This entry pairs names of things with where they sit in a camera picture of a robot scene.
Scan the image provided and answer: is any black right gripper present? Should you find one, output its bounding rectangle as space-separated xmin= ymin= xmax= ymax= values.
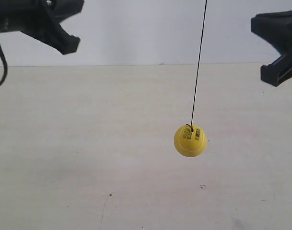
xmin=250 ymin=10 xmax=292 ymax=87

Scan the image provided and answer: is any thin black hanging string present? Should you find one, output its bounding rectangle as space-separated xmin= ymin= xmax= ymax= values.
xmin=189 ymin=0 xmax=208 ymax=127

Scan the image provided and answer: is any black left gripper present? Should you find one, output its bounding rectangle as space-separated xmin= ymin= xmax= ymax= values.
xmin=0 ymin=0 xmax=85 ymax=55

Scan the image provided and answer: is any yellow tennis ball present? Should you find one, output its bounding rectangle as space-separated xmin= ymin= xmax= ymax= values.
xmin=174 ymin=124 xmax=208 ymax=158

